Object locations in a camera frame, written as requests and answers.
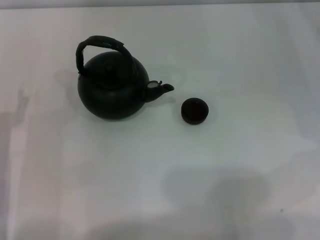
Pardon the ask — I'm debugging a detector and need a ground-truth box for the small dark brown teacup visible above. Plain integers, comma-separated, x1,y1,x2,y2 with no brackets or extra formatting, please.
180,97,210,125

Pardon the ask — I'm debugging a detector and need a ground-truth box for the black round teapot with handle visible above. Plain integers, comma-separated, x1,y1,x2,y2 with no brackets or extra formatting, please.
75,35,175,123

